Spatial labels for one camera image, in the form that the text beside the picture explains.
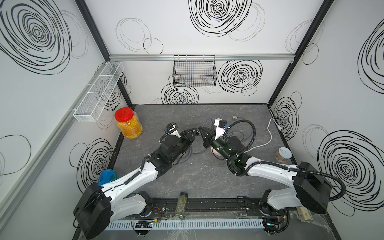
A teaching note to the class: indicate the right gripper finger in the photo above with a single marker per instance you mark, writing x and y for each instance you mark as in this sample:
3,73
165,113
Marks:
207,142
207,132

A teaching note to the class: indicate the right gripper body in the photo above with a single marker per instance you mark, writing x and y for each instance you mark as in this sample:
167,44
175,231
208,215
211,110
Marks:
220,146

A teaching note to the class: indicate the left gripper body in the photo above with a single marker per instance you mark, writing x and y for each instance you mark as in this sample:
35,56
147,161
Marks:
182,145

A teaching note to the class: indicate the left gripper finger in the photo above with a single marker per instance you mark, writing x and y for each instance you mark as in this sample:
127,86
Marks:
191,136
184,133

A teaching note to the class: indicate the pink power strip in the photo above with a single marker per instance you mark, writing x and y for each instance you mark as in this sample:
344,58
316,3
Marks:
215,153

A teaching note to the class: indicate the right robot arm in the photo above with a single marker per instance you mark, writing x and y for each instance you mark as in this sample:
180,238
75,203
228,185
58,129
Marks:
305,186

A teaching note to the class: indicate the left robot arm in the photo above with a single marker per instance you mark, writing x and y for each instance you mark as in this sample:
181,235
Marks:
101,205

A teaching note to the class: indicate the red lid corn jar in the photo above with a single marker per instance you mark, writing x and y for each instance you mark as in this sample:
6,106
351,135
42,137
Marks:
129,123

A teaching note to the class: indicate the white lid jar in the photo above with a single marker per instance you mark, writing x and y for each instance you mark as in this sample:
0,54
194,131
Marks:
283,154

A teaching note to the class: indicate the glass spice bottle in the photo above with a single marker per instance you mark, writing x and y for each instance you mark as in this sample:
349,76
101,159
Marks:
181,205

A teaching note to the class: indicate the blue lid jar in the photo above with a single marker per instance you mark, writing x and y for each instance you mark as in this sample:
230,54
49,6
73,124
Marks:
107,176

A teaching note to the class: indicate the beige small bottle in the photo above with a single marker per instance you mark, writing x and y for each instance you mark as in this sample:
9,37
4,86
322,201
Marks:
305,215

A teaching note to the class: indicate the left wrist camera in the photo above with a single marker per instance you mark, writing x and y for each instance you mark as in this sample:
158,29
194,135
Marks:
172,129

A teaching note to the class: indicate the black wire basket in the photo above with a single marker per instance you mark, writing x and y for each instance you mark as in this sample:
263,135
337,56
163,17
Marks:
195,74

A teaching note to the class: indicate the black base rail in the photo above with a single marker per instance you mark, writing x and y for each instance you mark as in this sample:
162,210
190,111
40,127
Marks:
162,206

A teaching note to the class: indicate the aluminium wall rail back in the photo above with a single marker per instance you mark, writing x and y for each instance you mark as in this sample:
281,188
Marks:
202,57

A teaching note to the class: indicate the aluminium wall rail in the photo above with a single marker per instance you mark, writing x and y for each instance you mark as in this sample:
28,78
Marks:
202,57
24,144

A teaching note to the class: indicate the white slotted cable duct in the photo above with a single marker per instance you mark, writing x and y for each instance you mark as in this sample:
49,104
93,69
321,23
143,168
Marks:
190,224

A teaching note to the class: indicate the white wire shelf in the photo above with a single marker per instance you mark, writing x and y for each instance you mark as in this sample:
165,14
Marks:
100,90

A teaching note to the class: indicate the aluminium wall rail left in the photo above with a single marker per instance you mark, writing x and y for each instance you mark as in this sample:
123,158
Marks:
24,144

